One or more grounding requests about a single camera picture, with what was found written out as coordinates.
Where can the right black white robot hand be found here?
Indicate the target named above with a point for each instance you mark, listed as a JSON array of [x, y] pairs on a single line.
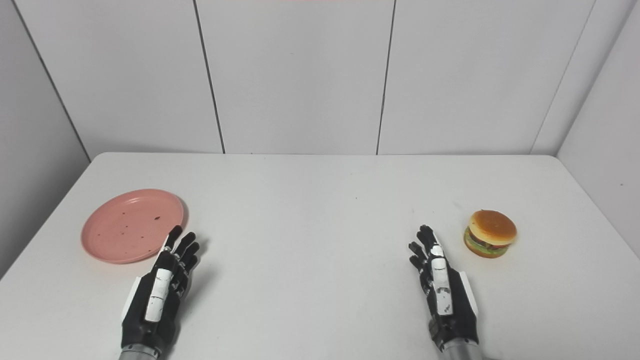
[[445, 295]]

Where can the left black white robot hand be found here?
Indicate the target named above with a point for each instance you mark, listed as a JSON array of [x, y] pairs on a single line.
[[159, 291]]

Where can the pink round plate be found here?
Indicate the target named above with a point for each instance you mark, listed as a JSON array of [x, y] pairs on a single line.
[[132, 225]]

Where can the toy hamburger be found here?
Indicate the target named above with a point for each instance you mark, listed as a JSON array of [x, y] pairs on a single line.
[[490, 233]]

